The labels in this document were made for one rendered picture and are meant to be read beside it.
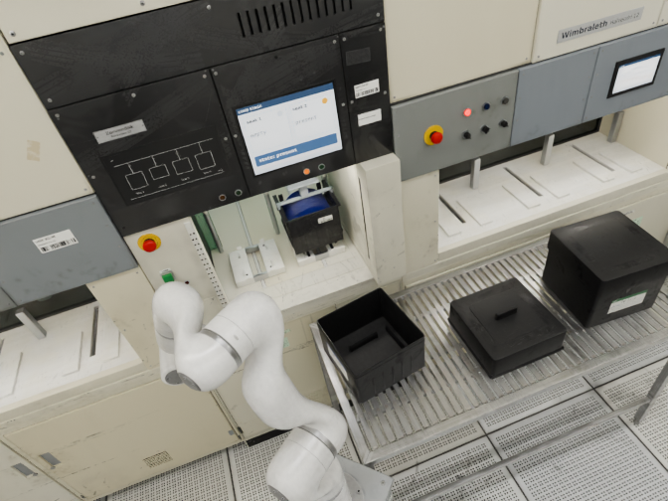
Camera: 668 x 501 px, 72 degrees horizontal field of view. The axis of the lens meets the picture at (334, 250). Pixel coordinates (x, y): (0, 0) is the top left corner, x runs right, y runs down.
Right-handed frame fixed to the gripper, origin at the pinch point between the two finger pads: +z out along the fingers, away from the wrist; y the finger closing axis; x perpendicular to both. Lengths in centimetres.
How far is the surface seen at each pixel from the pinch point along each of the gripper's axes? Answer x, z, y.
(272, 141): 36, 9, 45
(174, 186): 31.2, 9.0, 13.9
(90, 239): 23.2, 8.4, -13.6
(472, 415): -44, -52, 78
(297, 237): -17, 29, 47
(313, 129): 36, 9, 57
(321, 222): -14, 29, 58
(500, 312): -31, -29, 102
